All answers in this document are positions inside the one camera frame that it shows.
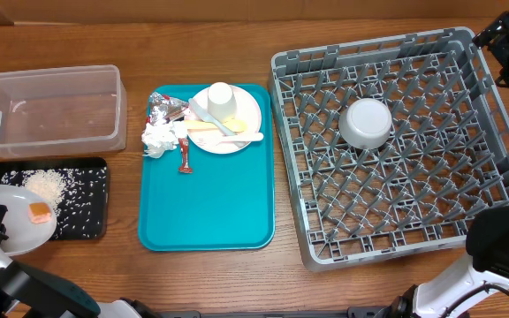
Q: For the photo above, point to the white rice pile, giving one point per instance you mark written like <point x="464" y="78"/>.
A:
<point x="77" y="195"/>

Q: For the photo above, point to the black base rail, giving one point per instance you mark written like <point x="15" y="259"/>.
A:
<point x="351" y="312"/>

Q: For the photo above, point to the yellow plastic spoon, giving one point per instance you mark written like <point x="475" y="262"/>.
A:
<point x="236" y="125"/>

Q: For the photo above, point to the orange food cube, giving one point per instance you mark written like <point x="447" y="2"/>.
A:
<point x="39" y="212"/>

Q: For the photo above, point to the foil wrapper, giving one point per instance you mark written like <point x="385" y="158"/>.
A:
<point x="164" y="109"/>

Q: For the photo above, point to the small grey bowl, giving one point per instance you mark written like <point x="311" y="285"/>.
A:
<point x="365" y="124"/>

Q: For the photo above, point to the teal serving tray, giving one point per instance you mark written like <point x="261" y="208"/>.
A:
<point x="227" y="202"/>

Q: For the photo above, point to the clear plastic bin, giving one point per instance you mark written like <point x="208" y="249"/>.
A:
<point x="62" y="111"/>

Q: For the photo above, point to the red sauce packet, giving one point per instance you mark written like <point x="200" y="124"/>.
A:
<point x="184" y="151"/>

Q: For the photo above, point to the grey round plate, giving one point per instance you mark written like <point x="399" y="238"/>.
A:
<point x="24" y="236"/>

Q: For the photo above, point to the grey dishwasher rack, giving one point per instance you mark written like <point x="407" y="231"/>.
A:
<point x="446" y="159"/>

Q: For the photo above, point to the pink plastic fork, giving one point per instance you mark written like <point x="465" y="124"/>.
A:
<point x="244" y="137"/>

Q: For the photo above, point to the white paper cup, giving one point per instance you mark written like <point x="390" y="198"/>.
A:
<point x="222" y="103"/>

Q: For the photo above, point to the light blue plastic knife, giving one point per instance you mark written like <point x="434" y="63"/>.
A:
<point x="206" y="117"/>

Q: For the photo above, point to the black plastic tray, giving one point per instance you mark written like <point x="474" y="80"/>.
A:
<point x="80" y="162"/>

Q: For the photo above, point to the white plate with cutlery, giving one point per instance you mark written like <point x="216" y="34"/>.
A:
<point x="248" y="113"/>

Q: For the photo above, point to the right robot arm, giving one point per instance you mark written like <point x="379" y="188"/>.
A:
<point x="484" y="268"/>

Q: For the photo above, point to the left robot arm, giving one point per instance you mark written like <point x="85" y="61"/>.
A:
<point x="48" y="295"/>

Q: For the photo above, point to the white napkin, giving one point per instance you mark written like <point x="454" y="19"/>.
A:
<point x="160" y="138"/>

